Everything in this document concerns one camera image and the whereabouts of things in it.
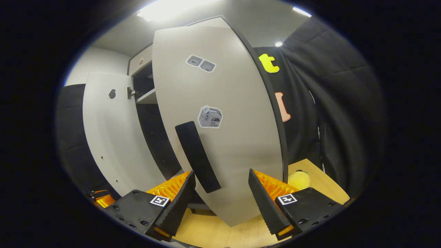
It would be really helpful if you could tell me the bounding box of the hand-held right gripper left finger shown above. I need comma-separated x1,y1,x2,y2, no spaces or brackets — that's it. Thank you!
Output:
105,170,197,241

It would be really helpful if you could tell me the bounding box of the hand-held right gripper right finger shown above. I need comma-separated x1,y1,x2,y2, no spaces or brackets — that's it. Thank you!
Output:
248,169,345,241

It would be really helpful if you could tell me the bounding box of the grey shoe cabinet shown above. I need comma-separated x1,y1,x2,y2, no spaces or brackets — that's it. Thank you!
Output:
128,15,289,216

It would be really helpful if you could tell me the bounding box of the light grey cabinet drawer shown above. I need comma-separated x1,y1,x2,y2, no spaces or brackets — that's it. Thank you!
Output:
129,45,154,77

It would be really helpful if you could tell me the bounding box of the yellow plush toy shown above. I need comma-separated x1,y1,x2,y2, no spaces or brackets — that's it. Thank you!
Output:
288,170,310,190

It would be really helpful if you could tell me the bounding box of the black backdrop cloth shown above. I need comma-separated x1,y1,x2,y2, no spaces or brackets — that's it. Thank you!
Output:
56,84,121,200
253,17,386,198

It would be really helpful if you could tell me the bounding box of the large ceiling light panel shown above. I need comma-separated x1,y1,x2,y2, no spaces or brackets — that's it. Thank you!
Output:
138,0,207,21

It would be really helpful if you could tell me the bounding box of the black door handle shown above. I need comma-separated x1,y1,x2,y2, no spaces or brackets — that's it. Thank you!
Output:
175,121,222,193

